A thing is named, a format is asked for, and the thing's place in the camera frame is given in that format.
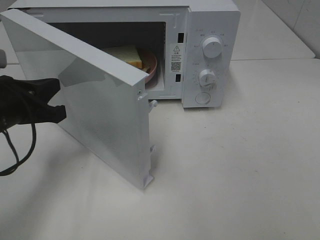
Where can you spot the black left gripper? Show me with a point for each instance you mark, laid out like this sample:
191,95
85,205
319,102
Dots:
24,102

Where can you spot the white microwave door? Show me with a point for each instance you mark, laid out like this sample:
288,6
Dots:
107,108

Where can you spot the toast sandwich with fillings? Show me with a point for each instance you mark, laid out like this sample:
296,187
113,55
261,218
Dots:
128,54

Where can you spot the pink round plate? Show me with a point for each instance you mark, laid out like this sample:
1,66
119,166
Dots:
149,63

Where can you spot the round white door button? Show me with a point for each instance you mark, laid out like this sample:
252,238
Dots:
203,98

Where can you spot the white warning label sticker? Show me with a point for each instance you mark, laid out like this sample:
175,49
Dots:
176,57

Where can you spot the white microwave oven body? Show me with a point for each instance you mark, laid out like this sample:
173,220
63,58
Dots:
152,25

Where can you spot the lower white timer knob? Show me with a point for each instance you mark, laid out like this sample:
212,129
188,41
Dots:
207,78

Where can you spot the upper white power knob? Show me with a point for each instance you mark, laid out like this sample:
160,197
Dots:
212,47

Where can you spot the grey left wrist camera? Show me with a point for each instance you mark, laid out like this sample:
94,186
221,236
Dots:
3,59

